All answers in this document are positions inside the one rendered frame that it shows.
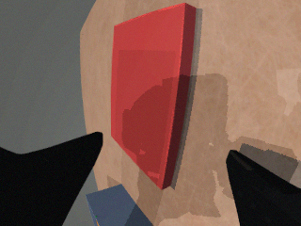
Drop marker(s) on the red rectangular lid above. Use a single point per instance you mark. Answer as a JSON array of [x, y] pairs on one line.
[[151, 62]]

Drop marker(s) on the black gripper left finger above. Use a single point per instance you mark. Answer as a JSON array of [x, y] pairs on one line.
[[46, 182]]

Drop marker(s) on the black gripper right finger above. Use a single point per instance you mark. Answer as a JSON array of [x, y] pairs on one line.
[[261, 197]]

